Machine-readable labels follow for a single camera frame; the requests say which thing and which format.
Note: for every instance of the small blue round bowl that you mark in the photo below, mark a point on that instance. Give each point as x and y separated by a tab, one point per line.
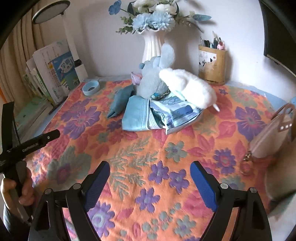
91	88

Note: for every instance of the blue white plush toy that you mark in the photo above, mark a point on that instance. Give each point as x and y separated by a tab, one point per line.
158	77

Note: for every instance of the person's left hand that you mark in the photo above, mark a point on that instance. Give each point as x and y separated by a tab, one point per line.
28	194

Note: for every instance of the blue printed plastic packet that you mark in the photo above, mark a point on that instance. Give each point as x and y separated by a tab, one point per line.
174	114

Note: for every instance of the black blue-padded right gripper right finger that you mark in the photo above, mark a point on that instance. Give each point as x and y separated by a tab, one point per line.
251	220

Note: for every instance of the stack of books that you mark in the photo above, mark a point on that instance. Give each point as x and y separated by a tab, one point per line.
52	68

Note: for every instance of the beige handbag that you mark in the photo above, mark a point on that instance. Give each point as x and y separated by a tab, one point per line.
271	139

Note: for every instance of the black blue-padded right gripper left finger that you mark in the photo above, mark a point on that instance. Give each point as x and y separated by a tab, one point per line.
49	221

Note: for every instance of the bamboo pen holder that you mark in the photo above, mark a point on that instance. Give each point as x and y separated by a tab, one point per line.
212	60

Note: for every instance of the black wall television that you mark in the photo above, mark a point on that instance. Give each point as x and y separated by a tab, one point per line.
279	32

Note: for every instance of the teal folded cloth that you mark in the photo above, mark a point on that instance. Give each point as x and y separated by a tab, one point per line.
120	101

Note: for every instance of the light blue folded cloth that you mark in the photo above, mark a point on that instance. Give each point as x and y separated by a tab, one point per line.
138	116

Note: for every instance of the floral orange table cloth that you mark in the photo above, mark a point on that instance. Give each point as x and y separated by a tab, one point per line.
150	194

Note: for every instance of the white vase with blue flowers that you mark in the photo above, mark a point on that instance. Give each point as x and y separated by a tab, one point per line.
153	20

